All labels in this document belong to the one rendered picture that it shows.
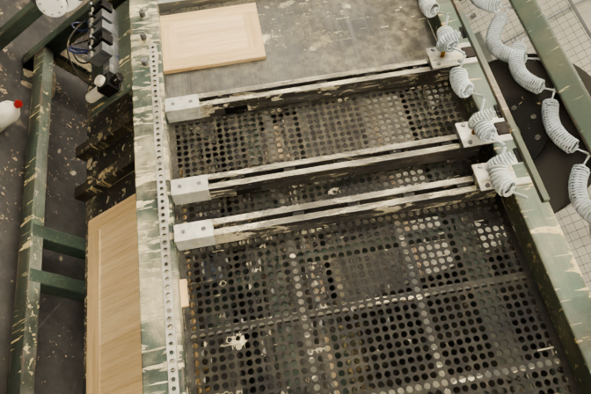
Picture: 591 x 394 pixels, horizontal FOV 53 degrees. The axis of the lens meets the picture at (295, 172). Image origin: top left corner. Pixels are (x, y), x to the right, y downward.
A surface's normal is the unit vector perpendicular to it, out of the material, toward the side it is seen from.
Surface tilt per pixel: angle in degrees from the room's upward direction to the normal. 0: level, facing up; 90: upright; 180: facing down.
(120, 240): 90
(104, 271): 90
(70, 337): 0
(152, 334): 56
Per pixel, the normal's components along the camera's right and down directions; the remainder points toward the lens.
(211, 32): -0.03, -0.52
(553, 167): -0.57, -0.35
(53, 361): 0.80, -0.43
